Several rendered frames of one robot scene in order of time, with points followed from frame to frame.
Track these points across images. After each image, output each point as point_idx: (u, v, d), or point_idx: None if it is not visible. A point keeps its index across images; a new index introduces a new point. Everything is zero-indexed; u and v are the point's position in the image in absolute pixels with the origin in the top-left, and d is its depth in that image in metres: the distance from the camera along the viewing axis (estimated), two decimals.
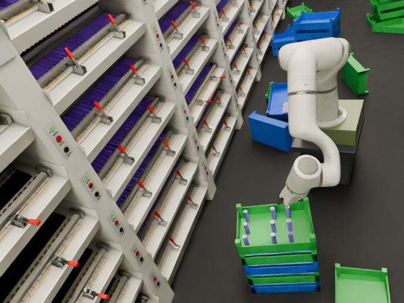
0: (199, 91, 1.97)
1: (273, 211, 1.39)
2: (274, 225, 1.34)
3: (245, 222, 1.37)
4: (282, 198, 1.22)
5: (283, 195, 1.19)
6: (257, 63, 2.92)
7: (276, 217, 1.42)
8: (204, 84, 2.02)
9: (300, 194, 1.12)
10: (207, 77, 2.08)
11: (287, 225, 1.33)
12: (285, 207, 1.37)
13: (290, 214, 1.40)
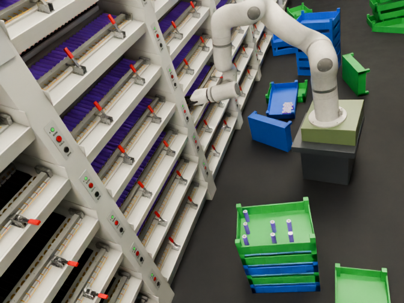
0: None
1: None
2: (274, 225, 1.34)
3: (245, 222, 1.37)
4: None
5: None
6: (257, 63, 2.92)
7: None
8: (204, 84, 2.02)
9: (212, 86, 1.77)
10: (207, 77, 2.08)
11: (287, 225, 1.33)
12: (189, 103, 1.91)
13: None
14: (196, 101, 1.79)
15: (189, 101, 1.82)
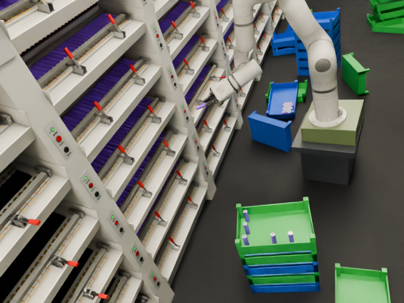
0: (199, 91, 1.97)
1: (186, 103, 1.90)
2: None
3: (245, 222, 1.37)
4: None
5: None
6: (257, 63, 2.92)
7: None
8: (204, 84, 2.02)
9: (231, 75, 1.68)
10: (207, 77, 2.08)
11: (203, 106, 1.77)
12: (189, 103, 1.91)
13: None
14: (225, 98, 1.71)
15: (217, 101, 1.72)
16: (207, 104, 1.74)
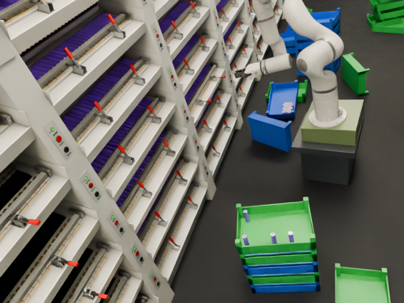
0: (199, 91, 1.97)
1: (186, 103, 1.90)
2: None
3: None
4: (249, 74, 1.93)
5: (254, 73, 1.92)
6: None
7: None
8: (204, 84, 2.02)
9: (268, 73, 1.92)
10: (207, 77, 2.08)
11: None
12: (189, 103, 1.91)
13: None
14: None
15: None
16: (238, 73, 2.03)
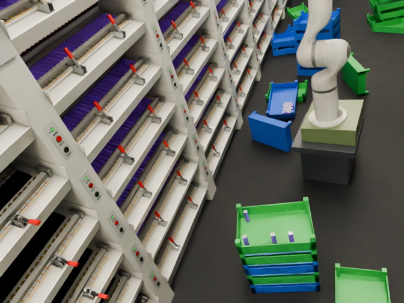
0: (196, 91, 1.97)
1: None
2: None
3: None
4: None
5: None
6: (257, 63, 2.92)
7: None
8: (201, 83, 2.02)
9: None
10: (204, 76, 2.08)
11: None
12: None
13: None
14: None
15: None
16: None
